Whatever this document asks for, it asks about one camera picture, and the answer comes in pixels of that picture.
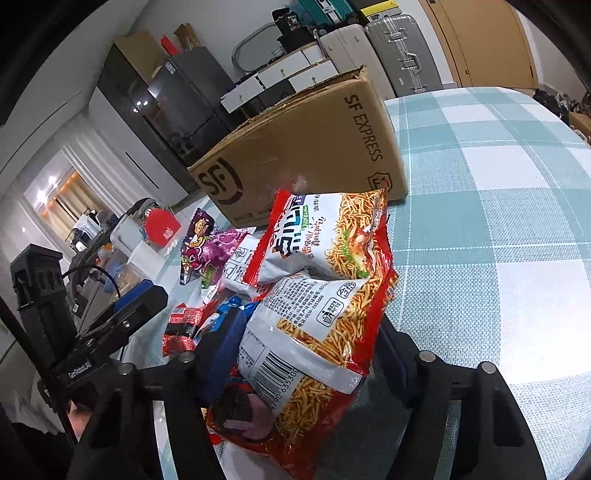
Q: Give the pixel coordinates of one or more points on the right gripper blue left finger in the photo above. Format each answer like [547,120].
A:
[215,356]

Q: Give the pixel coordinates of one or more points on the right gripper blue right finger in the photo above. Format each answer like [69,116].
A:
[396,353]

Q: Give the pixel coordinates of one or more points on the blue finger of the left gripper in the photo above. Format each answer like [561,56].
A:
[112,329]
[132,294]

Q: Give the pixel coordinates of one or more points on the small red black snack pack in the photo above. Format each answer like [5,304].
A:
[181,329]

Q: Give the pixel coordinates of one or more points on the blue Oreo pack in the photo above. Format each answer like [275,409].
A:
[214,321]

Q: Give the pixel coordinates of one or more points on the red Oreo pack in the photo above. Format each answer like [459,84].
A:
[249,424]

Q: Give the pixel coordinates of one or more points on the noodle snack bag back side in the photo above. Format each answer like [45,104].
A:
[308,345]

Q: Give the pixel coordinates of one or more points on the noodle snack bag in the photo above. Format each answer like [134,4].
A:
[308,345]
[333,235]

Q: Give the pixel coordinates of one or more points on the noodle snack bag front side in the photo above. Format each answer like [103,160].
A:
[333,235]

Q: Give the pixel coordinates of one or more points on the person's left hand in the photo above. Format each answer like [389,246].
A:
[79,417]

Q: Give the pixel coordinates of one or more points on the white side table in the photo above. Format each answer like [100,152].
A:
[117,260]

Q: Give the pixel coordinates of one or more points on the red pouch on side table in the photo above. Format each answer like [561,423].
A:
[160,226]

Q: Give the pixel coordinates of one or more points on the white red snack pack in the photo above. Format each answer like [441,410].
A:
[234,269]

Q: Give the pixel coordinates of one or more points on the purple pink snack bag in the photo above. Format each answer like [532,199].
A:
[205,249]

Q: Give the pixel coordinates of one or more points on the teal checkered tablecloth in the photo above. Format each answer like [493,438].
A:
[492,247]

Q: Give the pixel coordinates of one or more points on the black refrigerator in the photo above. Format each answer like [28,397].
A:
[188,114]

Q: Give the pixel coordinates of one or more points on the dark glass cabinet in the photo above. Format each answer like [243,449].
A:
[127,111]

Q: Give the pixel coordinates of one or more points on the brown SF cardboard box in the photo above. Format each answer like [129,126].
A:
[334,137]

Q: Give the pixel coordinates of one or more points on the oval mirror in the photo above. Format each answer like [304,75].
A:
[258,49]

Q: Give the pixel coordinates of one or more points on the white drawer desk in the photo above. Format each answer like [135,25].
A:
[302,69]

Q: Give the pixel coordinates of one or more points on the small cardboard box on floor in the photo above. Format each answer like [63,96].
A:
[581,123]

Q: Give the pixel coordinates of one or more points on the silver suitcase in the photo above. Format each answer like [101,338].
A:
[405,55]

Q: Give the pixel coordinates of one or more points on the beige suitcase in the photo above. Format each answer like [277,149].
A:
[350,48]

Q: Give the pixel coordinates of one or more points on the wooden door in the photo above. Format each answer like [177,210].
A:
[483,42]

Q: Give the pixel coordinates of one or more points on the teal suitcase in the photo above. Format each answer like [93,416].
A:
[330,12]

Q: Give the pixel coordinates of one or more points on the stacked shoe boxes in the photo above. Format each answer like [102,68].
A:
[375,10]

